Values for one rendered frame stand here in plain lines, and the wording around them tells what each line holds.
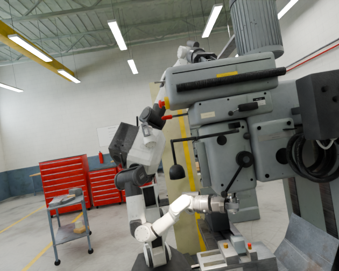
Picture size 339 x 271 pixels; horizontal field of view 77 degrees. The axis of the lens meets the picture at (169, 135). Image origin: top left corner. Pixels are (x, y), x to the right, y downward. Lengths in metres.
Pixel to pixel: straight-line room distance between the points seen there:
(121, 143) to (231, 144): 0.63
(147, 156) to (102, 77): 9.60
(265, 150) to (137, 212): 0.68
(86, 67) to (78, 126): 2.73
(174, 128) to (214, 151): 1.83
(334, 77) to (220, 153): 0.46
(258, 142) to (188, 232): 2.21
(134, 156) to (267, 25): 0.91
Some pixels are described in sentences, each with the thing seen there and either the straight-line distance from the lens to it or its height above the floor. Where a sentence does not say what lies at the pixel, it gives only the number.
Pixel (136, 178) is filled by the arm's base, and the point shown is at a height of 1.41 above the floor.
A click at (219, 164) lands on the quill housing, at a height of 1.45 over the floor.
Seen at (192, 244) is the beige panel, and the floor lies 0.17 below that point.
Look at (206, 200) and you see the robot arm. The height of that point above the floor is 1.27.
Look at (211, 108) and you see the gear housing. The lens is 0.92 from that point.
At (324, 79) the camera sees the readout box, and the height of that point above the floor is 1.70.
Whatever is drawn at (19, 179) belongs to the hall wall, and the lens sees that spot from 12.08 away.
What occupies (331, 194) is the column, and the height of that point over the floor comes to 1.26.
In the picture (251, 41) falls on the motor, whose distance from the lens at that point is 1.11.
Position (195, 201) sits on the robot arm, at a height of 1.26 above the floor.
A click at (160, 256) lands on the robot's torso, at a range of 1.86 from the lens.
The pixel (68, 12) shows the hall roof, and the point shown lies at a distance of 7.42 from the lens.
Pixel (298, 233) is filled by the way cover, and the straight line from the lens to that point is 1.38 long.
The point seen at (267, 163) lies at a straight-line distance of 1.00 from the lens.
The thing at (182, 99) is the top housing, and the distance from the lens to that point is 0.90.
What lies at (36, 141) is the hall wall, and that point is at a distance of 11.52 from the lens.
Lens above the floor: 1.61
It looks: level
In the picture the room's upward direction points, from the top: 10 degrees counter-clockwise
